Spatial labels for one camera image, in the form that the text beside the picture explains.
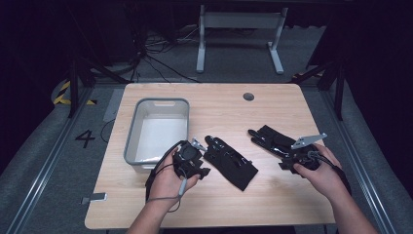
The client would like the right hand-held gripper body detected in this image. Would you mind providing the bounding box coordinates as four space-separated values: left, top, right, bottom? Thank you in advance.
282 133 328 173

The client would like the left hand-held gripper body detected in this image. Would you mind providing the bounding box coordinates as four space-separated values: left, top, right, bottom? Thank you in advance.
172 137 208 180

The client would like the person's right hand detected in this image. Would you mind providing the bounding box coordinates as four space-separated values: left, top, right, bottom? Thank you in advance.
292 143 350 204

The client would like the person's left hand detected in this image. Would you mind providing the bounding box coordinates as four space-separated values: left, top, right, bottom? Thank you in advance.
147 145 201 211

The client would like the grey plastic bin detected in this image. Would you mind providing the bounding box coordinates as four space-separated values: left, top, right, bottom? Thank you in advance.
123 97 191 174

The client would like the black metal stand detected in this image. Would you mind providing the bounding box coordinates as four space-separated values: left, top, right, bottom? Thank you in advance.
66 57 131 119
290 58 347 121

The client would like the black and yellow hazard tape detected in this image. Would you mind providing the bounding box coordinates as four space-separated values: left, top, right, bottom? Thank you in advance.
53 80 97 106

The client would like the grey cable with plug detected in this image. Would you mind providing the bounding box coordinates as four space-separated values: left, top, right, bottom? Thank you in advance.
146 176 189 214

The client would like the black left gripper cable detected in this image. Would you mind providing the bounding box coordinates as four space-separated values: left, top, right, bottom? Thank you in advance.
144 139 189 201

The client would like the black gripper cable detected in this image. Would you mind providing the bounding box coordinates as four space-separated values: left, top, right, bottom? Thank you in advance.
308 150 353 196
144 139 189 201

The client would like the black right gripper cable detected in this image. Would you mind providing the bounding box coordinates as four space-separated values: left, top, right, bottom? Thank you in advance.
308 150 353 196

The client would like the aluminium floor rail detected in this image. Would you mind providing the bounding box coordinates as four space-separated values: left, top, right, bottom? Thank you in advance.
6 87 94 234
319 91 397 234

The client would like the thin black floor cable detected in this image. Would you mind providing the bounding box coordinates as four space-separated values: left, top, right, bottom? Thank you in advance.
99 118 117 144

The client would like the small grey metal bracket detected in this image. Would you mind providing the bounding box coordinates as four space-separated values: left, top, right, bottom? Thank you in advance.
81 192 108 205

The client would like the bundle of floor cables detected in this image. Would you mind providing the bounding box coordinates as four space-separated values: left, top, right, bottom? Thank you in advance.
130 25 203 84

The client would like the white metal table frame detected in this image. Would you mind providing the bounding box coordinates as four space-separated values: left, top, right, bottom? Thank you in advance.
196 4 289 75

